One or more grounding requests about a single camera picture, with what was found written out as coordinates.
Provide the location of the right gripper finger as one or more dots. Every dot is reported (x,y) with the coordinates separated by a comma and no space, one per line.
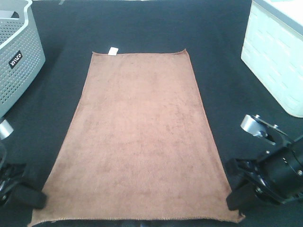
(234,167)
(241,197)

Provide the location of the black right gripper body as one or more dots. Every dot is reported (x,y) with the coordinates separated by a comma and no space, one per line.
(276,180)

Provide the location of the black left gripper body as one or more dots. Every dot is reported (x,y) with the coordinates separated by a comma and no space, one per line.
(10,176)

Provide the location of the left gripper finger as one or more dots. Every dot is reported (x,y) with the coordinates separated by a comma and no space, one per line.
(29,197)

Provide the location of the brown microfibre towel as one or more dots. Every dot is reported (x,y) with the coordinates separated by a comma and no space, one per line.
(139,146)

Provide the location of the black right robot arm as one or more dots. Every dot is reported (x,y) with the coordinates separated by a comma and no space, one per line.
(292,150)

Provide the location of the grey perforated plastic basket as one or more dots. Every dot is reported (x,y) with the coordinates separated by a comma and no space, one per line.
(21,52)

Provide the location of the white plastic storage bin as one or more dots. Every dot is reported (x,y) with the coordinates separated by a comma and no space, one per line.
(273,50)

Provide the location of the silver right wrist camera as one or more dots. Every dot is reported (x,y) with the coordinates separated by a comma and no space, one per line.
(261,129)

